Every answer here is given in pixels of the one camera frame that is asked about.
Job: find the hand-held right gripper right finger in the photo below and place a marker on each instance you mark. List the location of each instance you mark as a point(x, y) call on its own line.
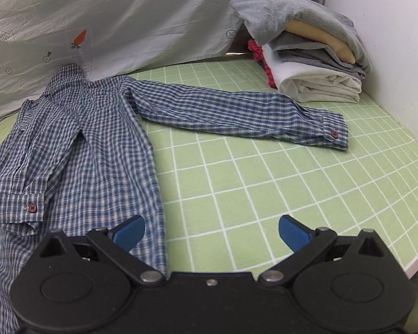
point(294, 233)

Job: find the grey fleece garment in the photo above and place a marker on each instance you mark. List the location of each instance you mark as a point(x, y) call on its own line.
point(275, 14)

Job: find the grey carrot print sheet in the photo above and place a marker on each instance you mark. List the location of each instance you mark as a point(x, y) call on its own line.
point(125, 17)

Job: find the red checked garment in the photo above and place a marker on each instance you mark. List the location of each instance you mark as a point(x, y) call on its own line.
point(264, 66)

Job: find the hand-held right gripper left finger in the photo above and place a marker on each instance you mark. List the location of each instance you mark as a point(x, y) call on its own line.
point(129, 231)

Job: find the white folded garment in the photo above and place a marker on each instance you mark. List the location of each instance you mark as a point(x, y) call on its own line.
point(313, 83)

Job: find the cream folded garment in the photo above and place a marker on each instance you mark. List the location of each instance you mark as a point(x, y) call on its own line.
point(320, 40)

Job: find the grey folded garment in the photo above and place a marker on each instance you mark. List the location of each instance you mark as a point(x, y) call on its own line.
point(310, 54)

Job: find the blue plaid shirt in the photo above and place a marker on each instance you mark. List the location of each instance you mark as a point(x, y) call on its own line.
point(90, 139)

